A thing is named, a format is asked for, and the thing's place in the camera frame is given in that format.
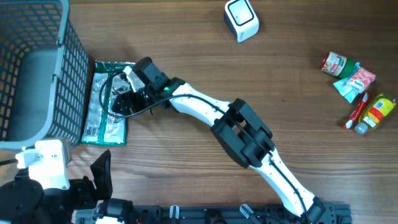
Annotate yellow liquid bottle grey cap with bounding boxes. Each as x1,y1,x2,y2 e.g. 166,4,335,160
354,93,397,135

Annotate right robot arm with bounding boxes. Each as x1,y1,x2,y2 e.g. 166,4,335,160
111,57,325,223

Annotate dark green box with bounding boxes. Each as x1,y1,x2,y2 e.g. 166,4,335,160
81,61,134,146

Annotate red slim stick packet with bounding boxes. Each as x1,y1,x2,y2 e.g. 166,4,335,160
343,92,369,129

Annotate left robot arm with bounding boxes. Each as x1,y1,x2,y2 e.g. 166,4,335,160
1,150,142,223

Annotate green white snack pack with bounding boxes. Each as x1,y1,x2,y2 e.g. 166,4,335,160
333,62,360,103

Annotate green lid spice jar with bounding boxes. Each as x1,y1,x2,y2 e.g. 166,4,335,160
320,52,354,79

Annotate grey plastic mesh basket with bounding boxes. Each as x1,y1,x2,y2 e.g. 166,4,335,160
1,0,89,151

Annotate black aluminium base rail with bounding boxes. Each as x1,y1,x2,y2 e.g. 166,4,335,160
75,203,353,224

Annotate red juice carton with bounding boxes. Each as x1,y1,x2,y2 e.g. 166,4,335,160
347,67,376,93

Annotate white barcode scanner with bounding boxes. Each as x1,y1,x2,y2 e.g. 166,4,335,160
224,0,259,42

